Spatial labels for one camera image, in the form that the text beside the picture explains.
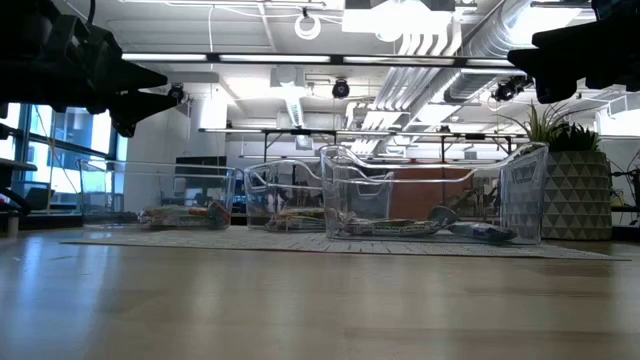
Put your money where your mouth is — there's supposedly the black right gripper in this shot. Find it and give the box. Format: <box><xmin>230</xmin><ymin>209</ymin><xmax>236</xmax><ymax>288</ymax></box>
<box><xmin>506</xmin><ymin>0</ymin><xmax>640</xmax><ymax>105</ymax></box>

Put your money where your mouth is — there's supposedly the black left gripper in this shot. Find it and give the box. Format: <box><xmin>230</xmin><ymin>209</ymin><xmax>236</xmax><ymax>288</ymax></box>
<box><xmin>0</xmin><ymin>0</ymin><xmax>180</xmax><ymax>138</ymax></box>

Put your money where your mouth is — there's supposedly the red wrapper granola bar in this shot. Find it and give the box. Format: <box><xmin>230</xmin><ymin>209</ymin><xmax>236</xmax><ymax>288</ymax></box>
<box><xmin>138</xmin><ymin>205</ymin><xmax>214</xmax><ymax>230</ymax></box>
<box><xmin>205</xmin><ymin>199</ymin><xmax>233</xmax><ymax>230</ymax></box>

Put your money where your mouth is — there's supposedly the orange wrapper granola bar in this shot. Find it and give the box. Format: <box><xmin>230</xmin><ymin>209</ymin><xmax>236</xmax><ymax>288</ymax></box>
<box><xmin>277</xmin><ymin>208</ymin><xmax>326</xmax><ymax>222</ymax></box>

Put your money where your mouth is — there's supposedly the green potted plant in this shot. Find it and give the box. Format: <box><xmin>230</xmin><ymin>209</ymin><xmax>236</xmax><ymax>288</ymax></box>
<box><xmin>497</xmin><ymin>101</ymin><xmax>604</xmax><ymax>155</ymax></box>

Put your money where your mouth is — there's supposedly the clear plastic bin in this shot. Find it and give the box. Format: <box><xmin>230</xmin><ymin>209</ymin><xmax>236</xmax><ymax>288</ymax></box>
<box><xmin>318</xmin><ymin>142</ymin><xmax>550</xmax><ymax>246</ymax></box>
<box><xmin>76</xmin><ymin>158</ymin><xmax>240</xmax><ymax>232</ymax></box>
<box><xmin>243</xmin><ymin>158</ymin><xmax>395</xmax><ymax>234</ymax></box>

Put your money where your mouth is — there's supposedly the grey triangle-pattern plant pot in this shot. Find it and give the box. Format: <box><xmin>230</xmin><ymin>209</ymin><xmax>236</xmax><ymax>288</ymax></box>
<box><xmin>541</xmin><ymin>149</ymin><xmax>614</xmax><ymax>242</ymax></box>

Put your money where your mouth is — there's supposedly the brown cabinet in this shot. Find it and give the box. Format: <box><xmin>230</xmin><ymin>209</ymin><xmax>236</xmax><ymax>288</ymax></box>
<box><xmin>389</xmin><ymin>167</ymin><xmax>474</xmax><ymax>221</ymax></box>

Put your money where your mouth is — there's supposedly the grey woven placemat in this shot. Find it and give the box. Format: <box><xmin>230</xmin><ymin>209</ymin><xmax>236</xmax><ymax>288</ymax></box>
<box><xmin>59</xmin><ymin>225</ymin><xmax>629</xmax><ymax>262</ymax></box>

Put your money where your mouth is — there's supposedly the silver ventilation duct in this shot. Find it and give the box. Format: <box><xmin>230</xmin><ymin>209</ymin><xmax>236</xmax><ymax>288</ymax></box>
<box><xmin>372</xmin><ymin>0</ymin><xmax>556</xmax><ymax>119</ymax></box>

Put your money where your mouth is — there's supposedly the white coiled cable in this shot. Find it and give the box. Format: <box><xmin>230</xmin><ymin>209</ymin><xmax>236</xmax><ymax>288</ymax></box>
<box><xmin>293</xmin><ymin>12</ymin><xmax>322</xmax><ymax>41</ymax></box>

